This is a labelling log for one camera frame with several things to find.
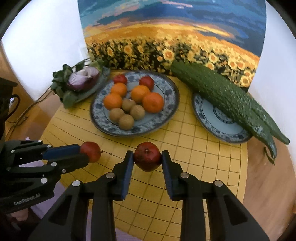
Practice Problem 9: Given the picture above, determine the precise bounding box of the red apple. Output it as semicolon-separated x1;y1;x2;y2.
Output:
80;142;102;163
133;142;162;172
113;74;127;85
139;75;154;91

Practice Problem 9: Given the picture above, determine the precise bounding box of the lone brown kiwi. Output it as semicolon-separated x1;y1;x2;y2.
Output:
118;114;134;131

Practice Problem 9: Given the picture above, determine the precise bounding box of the large front orange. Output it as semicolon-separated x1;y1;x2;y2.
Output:
103;93;122;110

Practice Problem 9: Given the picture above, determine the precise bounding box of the small tangerine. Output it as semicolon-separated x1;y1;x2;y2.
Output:
110;83;127;97

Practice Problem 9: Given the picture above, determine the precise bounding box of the orange tangerine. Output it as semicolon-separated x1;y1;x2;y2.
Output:
130;85;151;103

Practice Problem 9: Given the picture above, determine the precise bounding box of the person left hand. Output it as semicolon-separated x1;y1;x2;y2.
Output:
6;208;29;222

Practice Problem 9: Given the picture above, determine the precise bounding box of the purple fluffy towel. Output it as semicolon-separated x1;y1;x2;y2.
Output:
6;141;133;240

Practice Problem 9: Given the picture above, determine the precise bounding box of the yellow go board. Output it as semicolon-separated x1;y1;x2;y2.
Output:
42;77;247;240

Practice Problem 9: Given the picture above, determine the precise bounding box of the green leafy bok choy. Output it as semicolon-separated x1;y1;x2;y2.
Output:
50;58;105;109

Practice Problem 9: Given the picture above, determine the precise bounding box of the small plate under cucumbers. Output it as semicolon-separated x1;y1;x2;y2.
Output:
192;92;252;144

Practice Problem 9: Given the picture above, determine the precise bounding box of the halved red onion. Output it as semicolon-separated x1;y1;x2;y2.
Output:
67;67;100;92

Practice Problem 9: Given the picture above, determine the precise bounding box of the large blue patterned plate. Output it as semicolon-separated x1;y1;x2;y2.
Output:
90;71;180;137

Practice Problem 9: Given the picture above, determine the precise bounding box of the small plate under onion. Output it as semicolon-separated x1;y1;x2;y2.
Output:
59;67;111;103

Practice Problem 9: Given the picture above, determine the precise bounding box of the front dark green cucumber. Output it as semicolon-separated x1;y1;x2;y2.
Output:
171;60;278;164

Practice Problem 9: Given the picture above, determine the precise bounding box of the dark green cucumber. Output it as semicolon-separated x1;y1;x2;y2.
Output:
245;94;291;145
171;60;278;164

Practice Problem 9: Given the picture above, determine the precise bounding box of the rear dark green cucumber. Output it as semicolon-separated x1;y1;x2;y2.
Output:
245;94;291;145

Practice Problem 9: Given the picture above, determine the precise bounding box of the sunflower field painting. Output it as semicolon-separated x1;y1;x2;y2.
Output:
78;0;266;88

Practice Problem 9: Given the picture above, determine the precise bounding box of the black power cable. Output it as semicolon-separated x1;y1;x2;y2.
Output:
4;59;90;140

